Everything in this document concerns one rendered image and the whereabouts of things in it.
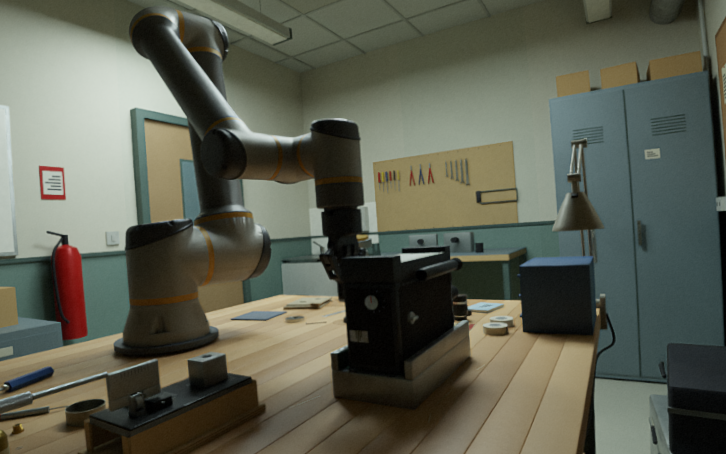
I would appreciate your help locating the grey wall socket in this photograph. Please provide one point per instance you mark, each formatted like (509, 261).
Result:
(423, 240)
(459, 240)

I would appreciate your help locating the wooden block with black plate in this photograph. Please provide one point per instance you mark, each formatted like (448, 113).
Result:
(211, 410)

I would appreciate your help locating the tan door with teal frame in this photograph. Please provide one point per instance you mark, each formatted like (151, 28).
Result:
(164, 170)

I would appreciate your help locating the blue grey steel cupboard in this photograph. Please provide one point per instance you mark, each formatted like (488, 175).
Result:
(653, 252)

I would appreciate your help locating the white tape roll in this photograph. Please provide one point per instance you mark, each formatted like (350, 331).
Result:
(495, 328)
(503, 319)

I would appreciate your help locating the white light switch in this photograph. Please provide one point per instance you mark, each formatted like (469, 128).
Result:
(112, 238)

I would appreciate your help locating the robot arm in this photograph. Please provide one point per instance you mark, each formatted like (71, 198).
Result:
(173, 265)

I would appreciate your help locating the beige desk lamp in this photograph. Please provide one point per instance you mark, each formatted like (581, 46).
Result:
(576, 211)

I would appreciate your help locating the tan tool pegboard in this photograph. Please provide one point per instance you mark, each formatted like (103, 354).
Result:
(451, 202)

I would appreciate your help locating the small brown cardboard box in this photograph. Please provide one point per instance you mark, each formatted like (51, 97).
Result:
(573, 83)

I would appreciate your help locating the dark round base plate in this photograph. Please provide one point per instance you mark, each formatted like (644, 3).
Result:
(205, 341)

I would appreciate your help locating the white low cabinet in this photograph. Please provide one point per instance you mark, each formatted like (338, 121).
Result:
(303, 278)

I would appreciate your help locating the light blue card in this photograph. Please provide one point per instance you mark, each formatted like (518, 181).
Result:
(485, 307)

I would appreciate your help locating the grey metal block with hole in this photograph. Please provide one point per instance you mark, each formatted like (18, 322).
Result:
(208, 371)

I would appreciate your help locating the long ceiling light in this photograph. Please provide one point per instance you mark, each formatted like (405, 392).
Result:
(237, 19)

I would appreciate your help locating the dark small cylinder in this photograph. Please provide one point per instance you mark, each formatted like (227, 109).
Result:
(459, 307)

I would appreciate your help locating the black cine camera body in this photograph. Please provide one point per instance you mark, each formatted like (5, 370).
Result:
(394, 315)

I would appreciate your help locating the red fire extinguisher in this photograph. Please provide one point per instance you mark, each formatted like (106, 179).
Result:
(70, 290)

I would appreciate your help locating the grey filing cabinet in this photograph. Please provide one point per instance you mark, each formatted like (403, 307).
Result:
(16, 344)

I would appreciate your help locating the black equipment case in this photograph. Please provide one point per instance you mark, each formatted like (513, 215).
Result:
(716, 398)

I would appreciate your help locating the grey camera knob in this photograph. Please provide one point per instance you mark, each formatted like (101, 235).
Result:
(412, 317)

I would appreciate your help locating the red framed sign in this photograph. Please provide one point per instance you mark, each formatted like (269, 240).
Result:
(52, 183)

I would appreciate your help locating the green workbench with wooden top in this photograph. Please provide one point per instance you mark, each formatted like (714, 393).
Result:
(489, 274)

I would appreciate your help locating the dark blue flat mat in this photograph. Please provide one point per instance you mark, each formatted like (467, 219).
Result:
(259, 315)

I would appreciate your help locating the wide brown cardboard box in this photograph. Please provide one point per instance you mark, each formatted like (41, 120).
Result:
(675, 66)

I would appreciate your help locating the grey camera cradle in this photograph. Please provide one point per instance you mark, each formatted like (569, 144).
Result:
(394, 386)

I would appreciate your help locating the small black clamp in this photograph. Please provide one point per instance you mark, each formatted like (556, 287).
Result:
(151, 403)

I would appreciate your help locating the beige flat parts tray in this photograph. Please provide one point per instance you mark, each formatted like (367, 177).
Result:
(307, 303)

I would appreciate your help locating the grey metal rod tool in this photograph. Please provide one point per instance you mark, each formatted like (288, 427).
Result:
(16, 401)

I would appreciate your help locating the grey round tin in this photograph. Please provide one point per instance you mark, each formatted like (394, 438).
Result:
(84, 411)

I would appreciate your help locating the grey upright metal plate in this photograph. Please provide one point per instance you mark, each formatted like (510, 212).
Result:
(132, 379)

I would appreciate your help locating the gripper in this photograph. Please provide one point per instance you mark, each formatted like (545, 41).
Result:
(341, 228)

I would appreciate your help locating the white camera label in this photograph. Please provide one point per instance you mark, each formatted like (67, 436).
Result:
(358, 336)

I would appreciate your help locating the white round camera dial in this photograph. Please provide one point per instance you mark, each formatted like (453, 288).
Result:
(370, 302)

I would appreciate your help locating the medium brown cardboard box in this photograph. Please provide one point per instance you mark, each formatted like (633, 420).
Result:
(619, 75)

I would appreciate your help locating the dark blue box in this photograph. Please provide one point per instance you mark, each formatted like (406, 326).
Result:
(555, 295)

